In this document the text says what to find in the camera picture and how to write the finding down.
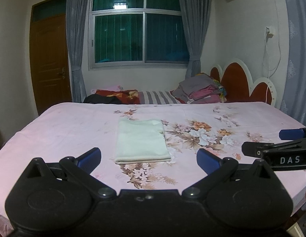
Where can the grey curtain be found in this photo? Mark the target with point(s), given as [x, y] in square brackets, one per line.
[195, 17]
[75, 23]

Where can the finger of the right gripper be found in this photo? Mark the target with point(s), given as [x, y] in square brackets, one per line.
[292, 134]

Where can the striped pillow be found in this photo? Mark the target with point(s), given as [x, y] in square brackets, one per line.
[157, 97]

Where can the black garment on bed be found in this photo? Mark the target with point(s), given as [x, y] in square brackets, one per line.
[99, 99]

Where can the white knit sweater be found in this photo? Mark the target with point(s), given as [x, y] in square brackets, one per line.
[141, 141]

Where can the brown wooden door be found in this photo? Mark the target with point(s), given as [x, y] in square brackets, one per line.
[48, 54]

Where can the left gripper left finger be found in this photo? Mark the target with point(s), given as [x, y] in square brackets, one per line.
[78, 171]

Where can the wall socket with plug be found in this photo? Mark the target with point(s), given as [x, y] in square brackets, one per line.
[269, 32]

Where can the stack of folded clothes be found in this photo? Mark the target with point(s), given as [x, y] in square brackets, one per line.
[200, 89]

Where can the blue patterned wall curtain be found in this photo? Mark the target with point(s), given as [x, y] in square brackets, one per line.
[294, 98]

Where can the pink floral bed sheet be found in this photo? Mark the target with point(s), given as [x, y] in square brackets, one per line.
[70, 129]

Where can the left grey curtain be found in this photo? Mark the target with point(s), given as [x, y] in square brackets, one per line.
[75, 23]

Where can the window with white frame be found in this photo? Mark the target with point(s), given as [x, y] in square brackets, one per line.
[136, 33]

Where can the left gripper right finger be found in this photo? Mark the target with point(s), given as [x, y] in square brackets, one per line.
[218, 171]

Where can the red white scalloped headboard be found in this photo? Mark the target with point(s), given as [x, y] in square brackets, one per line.
[237, 80]

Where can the right grey curtain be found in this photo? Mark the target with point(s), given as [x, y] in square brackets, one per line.
[195, 17]

